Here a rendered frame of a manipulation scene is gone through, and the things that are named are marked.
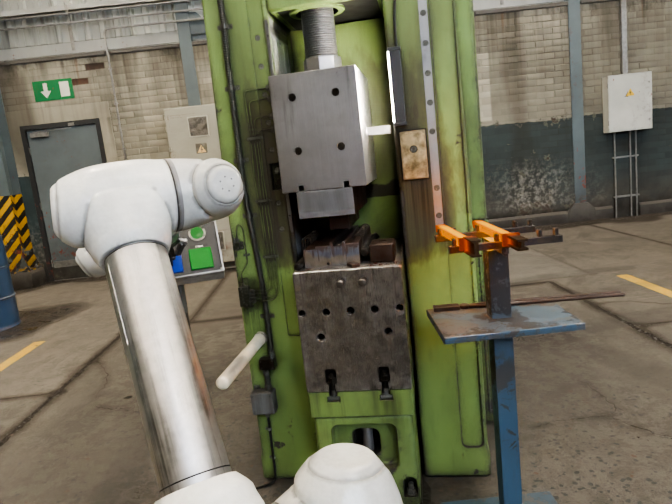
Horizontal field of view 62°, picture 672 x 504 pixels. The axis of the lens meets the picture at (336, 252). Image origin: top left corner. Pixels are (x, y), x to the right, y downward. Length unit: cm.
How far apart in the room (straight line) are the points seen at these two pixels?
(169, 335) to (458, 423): 162
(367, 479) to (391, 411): 127
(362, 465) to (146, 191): 54
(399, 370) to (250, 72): 120
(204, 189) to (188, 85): 712
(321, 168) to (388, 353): 68
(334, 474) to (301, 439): 160
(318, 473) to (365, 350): 120
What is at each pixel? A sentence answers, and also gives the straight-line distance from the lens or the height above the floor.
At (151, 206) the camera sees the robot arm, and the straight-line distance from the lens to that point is 96.
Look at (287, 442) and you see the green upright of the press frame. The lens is 244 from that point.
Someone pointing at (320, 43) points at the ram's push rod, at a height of 171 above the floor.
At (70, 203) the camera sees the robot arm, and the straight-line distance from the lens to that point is 97.
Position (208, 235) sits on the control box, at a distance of 198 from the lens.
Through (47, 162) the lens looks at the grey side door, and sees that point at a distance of 868.
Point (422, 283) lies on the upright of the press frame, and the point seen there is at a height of 80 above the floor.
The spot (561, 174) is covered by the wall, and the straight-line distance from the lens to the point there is 856.
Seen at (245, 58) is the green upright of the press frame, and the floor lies 168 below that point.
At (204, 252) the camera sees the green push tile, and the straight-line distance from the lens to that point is 195.
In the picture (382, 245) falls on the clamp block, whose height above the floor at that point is 97.
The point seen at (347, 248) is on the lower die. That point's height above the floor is 97.
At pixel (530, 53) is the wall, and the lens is 847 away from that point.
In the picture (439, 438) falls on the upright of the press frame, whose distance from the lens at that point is 235.
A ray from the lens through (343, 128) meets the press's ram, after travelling 194.
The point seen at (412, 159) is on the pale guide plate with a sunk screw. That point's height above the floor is 125.
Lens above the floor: 130
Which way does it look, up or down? 10 degrees down
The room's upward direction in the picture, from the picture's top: 6 degrees counter-clockwise
